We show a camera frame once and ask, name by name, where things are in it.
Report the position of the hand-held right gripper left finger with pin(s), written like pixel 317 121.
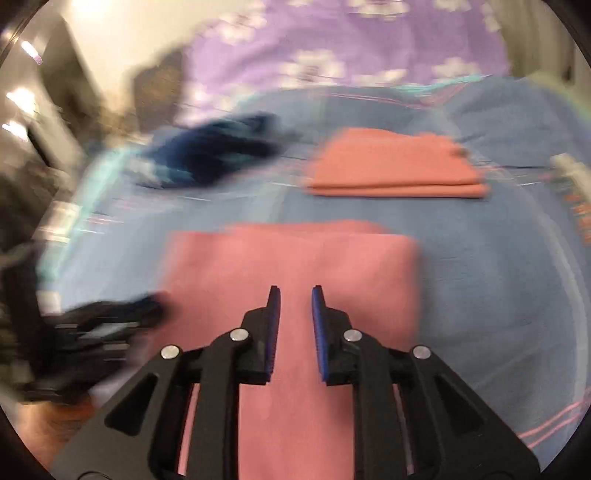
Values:
pixel 273 323

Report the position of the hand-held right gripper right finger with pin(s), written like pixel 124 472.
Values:
pixel 318 323

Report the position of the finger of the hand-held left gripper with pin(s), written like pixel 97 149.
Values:
pixel 134 308

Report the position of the pink shirt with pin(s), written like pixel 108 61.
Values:
pixel 286 258

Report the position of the blue striped bedsheet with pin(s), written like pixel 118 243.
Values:
pixel 485 277

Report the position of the folded orange cloth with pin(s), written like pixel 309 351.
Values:
pixel 392 161

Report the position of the navy star fleece blanket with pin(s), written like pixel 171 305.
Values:
pixel 217 147

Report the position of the purple floral quilt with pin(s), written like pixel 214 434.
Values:
pixel 351 41

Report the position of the white object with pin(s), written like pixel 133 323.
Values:
pixel 572 180

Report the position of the beige curtain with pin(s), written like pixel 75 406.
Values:
pixel 545 37

